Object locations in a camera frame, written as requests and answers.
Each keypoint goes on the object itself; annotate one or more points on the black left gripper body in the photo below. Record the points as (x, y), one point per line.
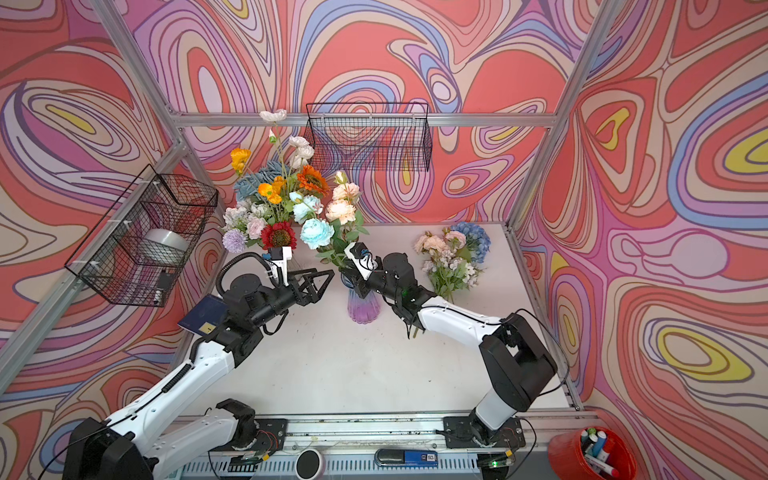
(285, 299)

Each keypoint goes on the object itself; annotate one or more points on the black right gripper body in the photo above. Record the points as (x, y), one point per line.
(376, 282)

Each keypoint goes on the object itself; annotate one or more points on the purple blue glass vase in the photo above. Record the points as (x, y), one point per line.
(361, 310)

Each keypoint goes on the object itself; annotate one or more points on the light blue rose stem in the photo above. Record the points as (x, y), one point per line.
(316, 232)

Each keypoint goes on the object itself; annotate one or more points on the lilac mixed flower bunch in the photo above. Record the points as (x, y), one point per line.
(450, 271)

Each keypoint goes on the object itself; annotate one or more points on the red flower with leaf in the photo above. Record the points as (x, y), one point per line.
(278, 235)

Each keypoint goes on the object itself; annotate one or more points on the pink peony stem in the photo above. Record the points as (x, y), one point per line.
(447, 244)

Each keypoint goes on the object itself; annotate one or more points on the orange poppy stem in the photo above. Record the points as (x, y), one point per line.
(239, 163)

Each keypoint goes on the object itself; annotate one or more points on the orange sunflower stem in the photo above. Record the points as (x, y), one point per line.
(312, 181)

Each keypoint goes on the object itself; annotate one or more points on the blue rose bunch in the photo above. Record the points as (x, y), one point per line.
(248, 184)

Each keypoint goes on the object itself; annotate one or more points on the white poppy stem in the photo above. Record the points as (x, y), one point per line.
(296, 151)

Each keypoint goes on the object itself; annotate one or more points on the blue hydrangea stem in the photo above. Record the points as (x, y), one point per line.
(478, 242)

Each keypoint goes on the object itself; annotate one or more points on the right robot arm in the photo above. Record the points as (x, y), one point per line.
(517, 362)

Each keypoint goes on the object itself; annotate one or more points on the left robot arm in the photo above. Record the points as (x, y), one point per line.
(134, 443)

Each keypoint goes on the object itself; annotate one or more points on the dark blue notebook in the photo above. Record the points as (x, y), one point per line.
(205, 316)

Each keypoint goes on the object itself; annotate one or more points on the round black speaker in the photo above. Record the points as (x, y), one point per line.
(310, 464)

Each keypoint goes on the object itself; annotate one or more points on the blue black device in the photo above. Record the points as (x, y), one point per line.
(406, 458)

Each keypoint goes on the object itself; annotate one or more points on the red pen cup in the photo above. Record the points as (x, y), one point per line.
(593, 453)

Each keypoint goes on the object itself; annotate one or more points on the black wire basket back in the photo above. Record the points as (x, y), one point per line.
(370, 136)

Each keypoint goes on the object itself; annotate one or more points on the black wire basket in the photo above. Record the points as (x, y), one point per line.
(370, 136)
(138, 250)

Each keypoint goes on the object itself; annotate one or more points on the black wire basket left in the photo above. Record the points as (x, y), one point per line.
(138, 250)

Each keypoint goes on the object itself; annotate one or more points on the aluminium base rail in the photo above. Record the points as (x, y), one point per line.
(347, 444)

